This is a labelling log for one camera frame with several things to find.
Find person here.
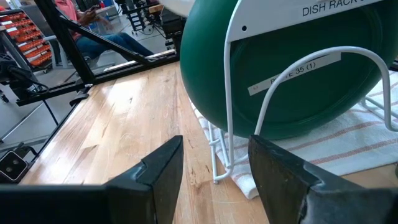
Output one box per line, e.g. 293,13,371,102
54,0,156,62

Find white red-striped dish towel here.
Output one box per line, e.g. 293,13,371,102
189,70,398,200

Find black table-level camera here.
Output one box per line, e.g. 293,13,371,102
0,150,29,184

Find white wire dish rack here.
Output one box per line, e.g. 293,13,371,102
207,0,398,184

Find black metal table frame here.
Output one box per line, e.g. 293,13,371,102
15,0,182,107

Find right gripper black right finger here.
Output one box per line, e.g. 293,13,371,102
248,134,398,224

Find black device with cables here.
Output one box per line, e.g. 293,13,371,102
0,52,50,104

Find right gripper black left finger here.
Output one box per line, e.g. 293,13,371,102
105,134,185,224

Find orange parts bin rack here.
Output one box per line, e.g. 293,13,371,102
0,9,53,68

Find cream white plate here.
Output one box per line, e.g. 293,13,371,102
157,0,197,17

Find dark green plate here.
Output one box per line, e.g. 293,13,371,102
179,0,398,141

